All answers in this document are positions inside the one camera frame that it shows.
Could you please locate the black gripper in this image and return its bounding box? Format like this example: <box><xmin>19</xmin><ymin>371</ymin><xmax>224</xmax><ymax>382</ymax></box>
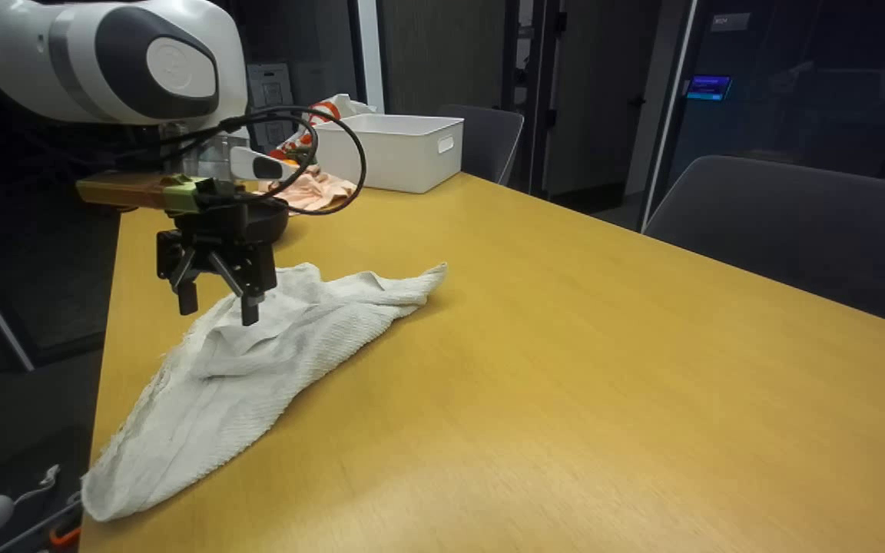
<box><xmin>157</xmin><ymin>179</ymin><xmax>277</xmax><ymax>325</ymax></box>

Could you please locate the grey towel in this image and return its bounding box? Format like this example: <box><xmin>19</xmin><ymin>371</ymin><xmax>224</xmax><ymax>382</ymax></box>
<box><xmin>79</xmin><ymin>264</ymin><xmax>445</xmax><ymax>522</ymax></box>

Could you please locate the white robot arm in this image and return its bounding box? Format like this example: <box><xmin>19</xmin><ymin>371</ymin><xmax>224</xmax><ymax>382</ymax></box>
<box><xmin>0</xmin><ymin>0</ymin><xmax>284</xmax><ymax>323</ymax></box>

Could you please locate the pink crumpled towel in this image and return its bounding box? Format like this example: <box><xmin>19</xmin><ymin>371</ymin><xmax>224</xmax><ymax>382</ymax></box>
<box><xmin>245</xmin><ymin>165</ymin><xmax>355</xmax><ymax>217</ymax></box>

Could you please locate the orange white patterned bag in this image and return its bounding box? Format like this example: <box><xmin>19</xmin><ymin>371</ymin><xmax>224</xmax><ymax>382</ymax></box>
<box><xmin>297</xmin><ymin>93</ymin><xmax>372</xmax><ymax>127</ymax></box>

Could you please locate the white plastic bin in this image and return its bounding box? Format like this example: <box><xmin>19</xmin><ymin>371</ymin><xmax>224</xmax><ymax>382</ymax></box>
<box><xmin>315</xmin><ymin>114</ymin><xmax>463</xmax><ymax>194</ymax></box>

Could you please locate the grey chair behind bin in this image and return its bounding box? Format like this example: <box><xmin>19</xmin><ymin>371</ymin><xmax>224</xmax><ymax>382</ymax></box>
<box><xmin>447</xmin><ymin>105</ymin><xmax>524</xmax><ymax>185</ymax></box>

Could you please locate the grey chair on right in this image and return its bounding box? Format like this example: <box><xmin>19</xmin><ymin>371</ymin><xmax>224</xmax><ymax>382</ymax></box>
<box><xmin>646</xmin><ymin>156</ymin><xmax>885</xmax><ymax>320</ymax></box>

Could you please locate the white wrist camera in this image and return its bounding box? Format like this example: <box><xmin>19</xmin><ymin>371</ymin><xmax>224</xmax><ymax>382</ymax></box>
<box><xmin>191</xmin><ymin>136</ymin><xmax>284</xmax><ymax>187</ymax></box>

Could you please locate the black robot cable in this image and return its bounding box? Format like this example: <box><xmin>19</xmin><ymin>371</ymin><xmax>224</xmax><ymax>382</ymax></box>
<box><xmin>133</xmin><ymin>105</ymin><xmax>367</xmax><ymax>219</ymax></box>

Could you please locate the orange handled tool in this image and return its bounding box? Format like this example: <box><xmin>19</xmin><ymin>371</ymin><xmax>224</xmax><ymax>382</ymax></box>
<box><xmin>10</xmin><ymin>494</ymin><xmax>81</xmax><ymax>553</ymax></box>

